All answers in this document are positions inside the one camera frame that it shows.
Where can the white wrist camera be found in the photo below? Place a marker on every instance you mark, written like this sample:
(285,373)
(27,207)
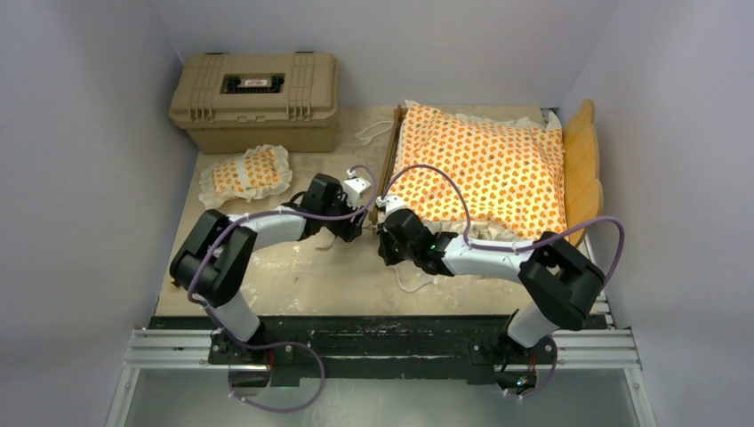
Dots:
(389,204)
(355,189)

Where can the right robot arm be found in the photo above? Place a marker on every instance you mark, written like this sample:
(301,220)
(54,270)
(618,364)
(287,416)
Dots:
(562,283)

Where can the wooden pet bed frame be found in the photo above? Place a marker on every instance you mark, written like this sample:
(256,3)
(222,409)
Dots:
(583,189)

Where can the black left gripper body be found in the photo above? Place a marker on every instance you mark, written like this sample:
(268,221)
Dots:
(343,228)

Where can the orange patterned white blanket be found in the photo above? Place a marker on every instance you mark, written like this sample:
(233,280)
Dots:
(477,177)

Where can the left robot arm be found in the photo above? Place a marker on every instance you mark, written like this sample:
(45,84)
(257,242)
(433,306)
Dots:
(211,263)

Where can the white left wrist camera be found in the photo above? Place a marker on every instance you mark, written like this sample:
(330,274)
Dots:
(355,189)

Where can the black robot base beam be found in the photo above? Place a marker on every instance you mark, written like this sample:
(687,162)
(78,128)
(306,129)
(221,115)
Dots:
(471,348)

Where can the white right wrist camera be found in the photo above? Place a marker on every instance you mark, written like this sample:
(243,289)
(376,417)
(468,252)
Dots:
(389,204)

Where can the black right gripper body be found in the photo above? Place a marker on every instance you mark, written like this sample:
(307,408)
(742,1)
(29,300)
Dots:
(393,252)

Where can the tan plastic tool case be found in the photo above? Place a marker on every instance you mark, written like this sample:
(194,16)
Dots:
(228,103)

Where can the small orange patterned pillow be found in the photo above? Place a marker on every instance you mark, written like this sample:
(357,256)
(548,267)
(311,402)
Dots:
(259,172)

